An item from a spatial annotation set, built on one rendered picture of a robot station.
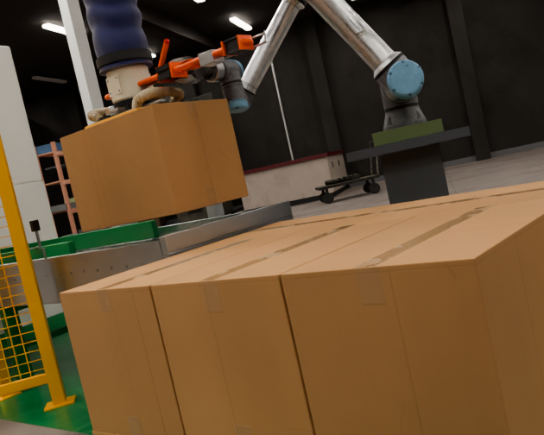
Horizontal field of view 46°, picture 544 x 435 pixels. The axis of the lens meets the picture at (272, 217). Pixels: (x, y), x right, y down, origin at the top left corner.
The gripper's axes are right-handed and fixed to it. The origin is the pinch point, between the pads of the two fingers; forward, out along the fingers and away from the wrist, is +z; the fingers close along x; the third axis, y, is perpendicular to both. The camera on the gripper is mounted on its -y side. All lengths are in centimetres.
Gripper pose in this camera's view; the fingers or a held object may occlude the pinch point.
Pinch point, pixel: (176, 70)
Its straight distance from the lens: 249.9
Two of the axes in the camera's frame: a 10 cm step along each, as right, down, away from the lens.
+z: -6.2, 2.0, -7.6
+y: -7.5, 1.3, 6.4
